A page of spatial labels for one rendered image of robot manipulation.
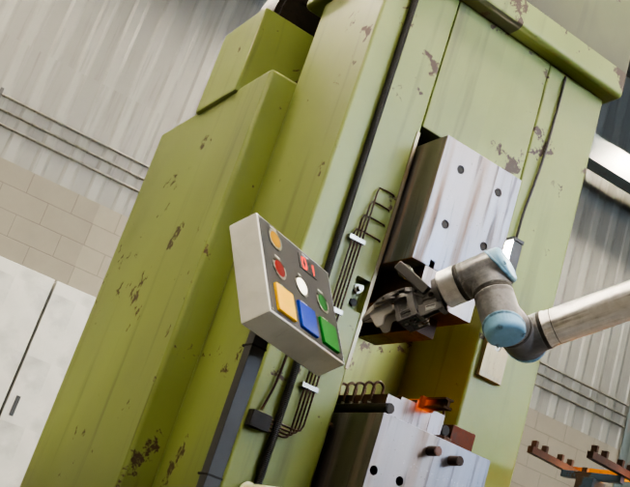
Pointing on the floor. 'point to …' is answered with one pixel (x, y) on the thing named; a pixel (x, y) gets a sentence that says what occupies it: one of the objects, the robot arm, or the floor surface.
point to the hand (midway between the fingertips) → (366, 316)
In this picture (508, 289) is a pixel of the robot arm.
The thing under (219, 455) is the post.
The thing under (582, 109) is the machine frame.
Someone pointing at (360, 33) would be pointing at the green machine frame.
